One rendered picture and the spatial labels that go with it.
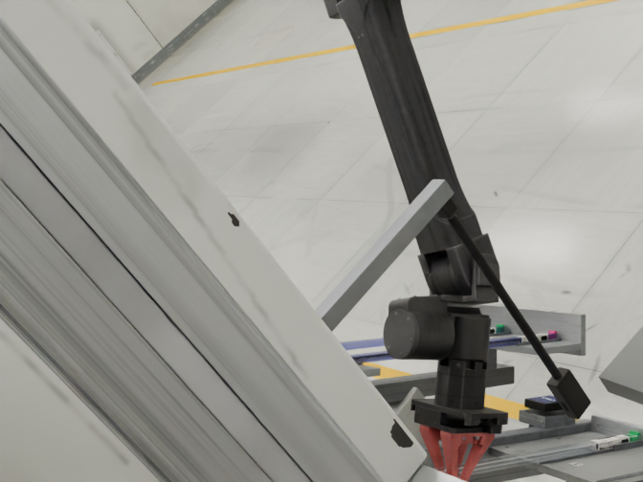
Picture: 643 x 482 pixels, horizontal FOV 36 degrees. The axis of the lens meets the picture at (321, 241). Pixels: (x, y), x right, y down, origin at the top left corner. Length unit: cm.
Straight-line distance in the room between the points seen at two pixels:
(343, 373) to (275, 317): 5
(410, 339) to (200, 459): 84
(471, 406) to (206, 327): 91
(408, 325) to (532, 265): 210
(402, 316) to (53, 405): 74
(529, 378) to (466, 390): 164
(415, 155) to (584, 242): 204
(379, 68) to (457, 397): 38
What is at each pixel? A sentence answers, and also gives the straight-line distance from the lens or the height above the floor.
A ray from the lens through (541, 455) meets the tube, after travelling 127.
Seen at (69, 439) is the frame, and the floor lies 153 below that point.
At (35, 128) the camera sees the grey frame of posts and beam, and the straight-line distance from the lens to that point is 22.
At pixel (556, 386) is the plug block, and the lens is 89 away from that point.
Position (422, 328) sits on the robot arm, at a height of 112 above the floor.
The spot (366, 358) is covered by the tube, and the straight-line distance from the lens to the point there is 136.
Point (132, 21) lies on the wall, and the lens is 913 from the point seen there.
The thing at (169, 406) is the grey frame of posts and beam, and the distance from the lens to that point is 24.
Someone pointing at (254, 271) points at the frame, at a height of 152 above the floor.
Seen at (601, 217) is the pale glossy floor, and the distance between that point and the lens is 321.
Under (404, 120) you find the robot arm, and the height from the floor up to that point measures 128.
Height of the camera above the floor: 168
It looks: 24 degrees down
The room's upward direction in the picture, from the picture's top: 37 degrees counter-clockwise
